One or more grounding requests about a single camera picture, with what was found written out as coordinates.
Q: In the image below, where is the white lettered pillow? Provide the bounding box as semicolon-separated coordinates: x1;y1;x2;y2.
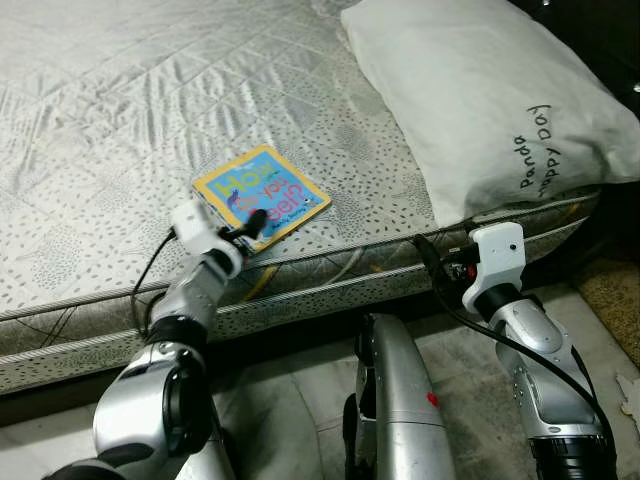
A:
340;0;640;226

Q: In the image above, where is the silver right robot leg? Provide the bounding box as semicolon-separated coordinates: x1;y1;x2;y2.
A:
345;313;456;480

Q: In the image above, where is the grey quilted mattress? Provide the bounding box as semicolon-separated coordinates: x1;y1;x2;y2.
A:
0;0;601;396

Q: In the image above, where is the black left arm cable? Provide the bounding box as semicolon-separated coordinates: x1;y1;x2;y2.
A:
130;228;183;336

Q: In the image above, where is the yellow blue children's book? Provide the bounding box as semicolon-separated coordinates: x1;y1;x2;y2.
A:
192;145;333;251

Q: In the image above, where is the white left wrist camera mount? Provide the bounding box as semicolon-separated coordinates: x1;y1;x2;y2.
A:
170;200;226;246

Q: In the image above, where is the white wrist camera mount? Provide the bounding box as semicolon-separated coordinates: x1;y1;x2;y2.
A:
170;200;226;246
462;223;526;311

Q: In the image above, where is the black tufted headboard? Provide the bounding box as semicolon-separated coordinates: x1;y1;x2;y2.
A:
510;0;640;111

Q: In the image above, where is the brown floor mat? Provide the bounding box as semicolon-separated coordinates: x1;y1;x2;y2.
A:
575;258;640;351

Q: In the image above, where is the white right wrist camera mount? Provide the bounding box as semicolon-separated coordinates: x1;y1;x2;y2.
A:
462;223;526;311

